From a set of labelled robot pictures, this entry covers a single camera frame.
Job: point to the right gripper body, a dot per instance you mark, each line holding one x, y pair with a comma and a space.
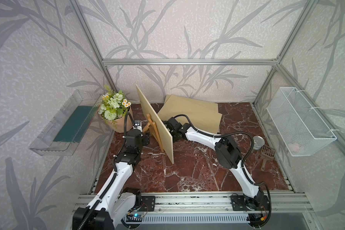
173, 134

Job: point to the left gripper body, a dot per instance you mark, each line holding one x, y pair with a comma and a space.
143, 141

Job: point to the wooden board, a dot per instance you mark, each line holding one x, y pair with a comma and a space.
175, 105
160, 131
206, 121

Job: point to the wooden easel frame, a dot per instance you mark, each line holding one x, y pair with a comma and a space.
151, 127

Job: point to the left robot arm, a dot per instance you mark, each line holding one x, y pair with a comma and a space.
112, 204

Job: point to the potted artificial flowers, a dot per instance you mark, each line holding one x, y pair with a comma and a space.
115, 109

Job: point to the green mat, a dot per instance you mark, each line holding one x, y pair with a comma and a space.
76, 126

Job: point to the clear acrylic shelf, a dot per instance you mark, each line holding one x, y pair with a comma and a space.
44, 144

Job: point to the metal tin can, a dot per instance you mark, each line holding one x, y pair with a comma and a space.
259, 142

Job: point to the pink item in basket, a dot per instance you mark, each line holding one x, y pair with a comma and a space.
294, 147

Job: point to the aluminium frame crossbar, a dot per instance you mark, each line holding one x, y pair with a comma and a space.
221, 62

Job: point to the white wire basket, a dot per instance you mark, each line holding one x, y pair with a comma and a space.
297, 121

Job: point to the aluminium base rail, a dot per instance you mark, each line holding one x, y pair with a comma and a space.
220, 202

